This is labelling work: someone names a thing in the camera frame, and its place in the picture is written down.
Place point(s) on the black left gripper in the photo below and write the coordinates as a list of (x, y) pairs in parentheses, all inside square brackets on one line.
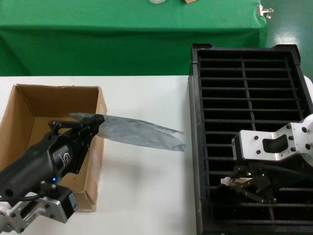
[(36, 166)]

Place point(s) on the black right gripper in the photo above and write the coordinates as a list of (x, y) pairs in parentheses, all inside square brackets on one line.
[(288, 176)]

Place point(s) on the green graphics card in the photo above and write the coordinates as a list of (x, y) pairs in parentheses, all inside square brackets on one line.
[(230, 181)]

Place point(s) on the grey antistatic plastic bag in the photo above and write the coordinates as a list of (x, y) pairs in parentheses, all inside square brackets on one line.
[(141, 133)]

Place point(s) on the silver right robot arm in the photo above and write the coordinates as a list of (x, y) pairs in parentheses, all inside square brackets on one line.
[(308, 132)]

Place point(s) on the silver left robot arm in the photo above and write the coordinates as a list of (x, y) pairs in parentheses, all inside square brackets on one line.
[(5, 220)]

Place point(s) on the brown cardboard box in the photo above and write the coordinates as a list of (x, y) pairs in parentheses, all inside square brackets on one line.
[(49, 95)]

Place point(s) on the black slotted container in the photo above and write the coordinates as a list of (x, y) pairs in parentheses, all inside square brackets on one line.
[(244, 93)]

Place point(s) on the green cloth covered table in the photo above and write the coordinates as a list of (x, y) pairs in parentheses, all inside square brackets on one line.
[(122, 36)]

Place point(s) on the white tape roll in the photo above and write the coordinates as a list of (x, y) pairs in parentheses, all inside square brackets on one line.
[(156, 1)]

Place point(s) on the small brown cardboard piece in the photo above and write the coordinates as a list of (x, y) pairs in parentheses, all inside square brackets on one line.
[(189, 1)]

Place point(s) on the metal binder clip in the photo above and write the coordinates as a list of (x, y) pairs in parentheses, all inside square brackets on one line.
[(264, 11)]

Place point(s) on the right wrist camera silver mount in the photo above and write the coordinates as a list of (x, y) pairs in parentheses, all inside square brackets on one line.
[(252, 147)]

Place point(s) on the wrist camera silver mount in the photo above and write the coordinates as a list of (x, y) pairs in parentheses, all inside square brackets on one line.
[(252, 147), (44, 210)]

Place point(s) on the left wrist camera silver mount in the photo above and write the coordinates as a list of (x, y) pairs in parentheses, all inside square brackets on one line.
[(44, 210)]

